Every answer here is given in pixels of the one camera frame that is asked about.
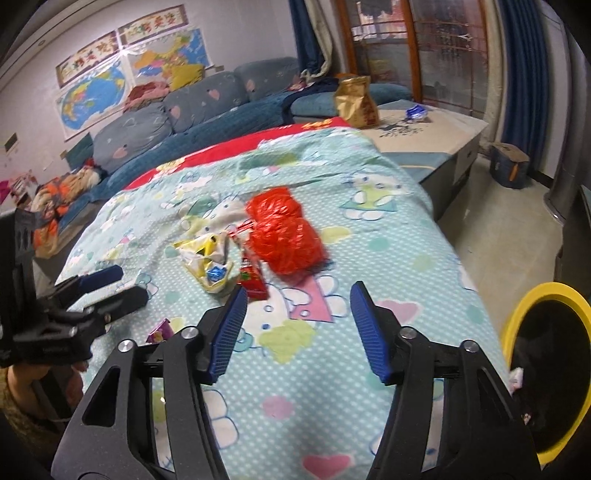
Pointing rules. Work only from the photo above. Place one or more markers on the red snack packet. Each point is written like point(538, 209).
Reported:
point(251, 279)

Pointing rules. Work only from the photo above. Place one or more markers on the orange beige clothes pile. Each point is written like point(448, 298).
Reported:
point(60, 203)

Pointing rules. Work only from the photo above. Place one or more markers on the world map poster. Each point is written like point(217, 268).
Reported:
point(92, 101)

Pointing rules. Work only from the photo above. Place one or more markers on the white crumpled wrapper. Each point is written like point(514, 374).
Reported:
point(516, 378)

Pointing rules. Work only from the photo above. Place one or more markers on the brown paper bag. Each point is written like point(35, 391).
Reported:
point(355, 104)

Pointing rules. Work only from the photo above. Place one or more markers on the person's left forearm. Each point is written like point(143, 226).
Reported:
point(23, 415)

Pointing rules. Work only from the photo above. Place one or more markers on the grey coffee table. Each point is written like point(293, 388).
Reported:
point(434, 143)

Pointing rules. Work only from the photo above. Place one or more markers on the country map poster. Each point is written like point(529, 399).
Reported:
point(161, 57)

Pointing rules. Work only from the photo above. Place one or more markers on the yellow black trash bin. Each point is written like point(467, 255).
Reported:
point(545, 293)

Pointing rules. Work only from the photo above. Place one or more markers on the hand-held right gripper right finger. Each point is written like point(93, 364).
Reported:
point(369, 332)

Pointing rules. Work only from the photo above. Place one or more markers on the small red white wrapper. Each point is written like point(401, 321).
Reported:
point(242, 230)

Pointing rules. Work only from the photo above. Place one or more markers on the red bed sheet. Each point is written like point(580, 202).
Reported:
point(221, 152)

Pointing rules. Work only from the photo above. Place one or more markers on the yellow cushion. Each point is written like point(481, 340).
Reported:
point(187, 77)

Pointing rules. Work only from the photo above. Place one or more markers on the yellow white plastic bag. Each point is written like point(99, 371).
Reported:
point(203, 263)

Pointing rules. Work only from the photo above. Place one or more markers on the beige curtain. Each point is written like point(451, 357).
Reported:
point(328, 41)

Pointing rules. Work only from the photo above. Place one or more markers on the long embroidered wall banner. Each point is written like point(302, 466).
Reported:
point(87, 57)
point(152, 25)

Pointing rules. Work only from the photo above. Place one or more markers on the person's left hand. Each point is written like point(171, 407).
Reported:
point(27, 378)

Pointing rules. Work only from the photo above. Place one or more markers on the printed cartoon blanket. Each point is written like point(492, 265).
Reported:
point(392, 258)

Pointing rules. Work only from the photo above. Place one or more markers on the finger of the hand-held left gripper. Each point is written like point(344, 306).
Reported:
point(104, 276)
point(120, 302)

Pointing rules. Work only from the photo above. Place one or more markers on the purple orange snack wrapper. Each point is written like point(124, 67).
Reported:
point(161, 331)

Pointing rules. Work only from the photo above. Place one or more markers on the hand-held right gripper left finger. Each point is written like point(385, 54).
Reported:
point(226, 332)

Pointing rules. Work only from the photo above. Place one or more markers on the blue white packet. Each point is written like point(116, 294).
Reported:
point(418, 112)

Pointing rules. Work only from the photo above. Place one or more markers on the pink red clothes pile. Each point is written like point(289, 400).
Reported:
point(147, 94)

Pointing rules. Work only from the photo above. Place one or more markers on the wall control panel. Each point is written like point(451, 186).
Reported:
point(11, 143)

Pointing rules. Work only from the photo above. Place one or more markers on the blue curtain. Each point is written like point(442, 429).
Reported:
point(531, 83)
point(304, 37)

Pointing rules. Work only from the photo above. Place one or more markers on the grey tower air conditioner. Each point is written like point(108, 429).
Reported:
point(570, 175)

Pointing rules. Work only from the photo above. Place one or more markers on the wooden glass door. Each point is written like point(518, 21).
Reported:
point(438, 55)

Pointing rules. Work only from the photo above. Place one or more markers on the blue brown storage stool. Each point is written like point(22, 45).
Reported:
point(508, 166)

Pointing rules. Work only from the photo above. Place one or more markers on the red plastic bag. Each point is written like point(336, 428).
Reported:
point(286, 235)

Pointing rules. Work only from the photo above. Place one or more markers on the teal cushion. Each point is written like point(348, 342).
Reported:
point(81, 152)

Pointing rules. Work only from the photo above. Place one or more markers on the grey media cabinet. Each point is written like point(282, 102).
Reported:
point(575, 263)

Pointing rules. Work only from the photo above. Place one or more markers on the blue grey sofa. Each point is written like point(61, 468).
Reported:
point(207, 124)

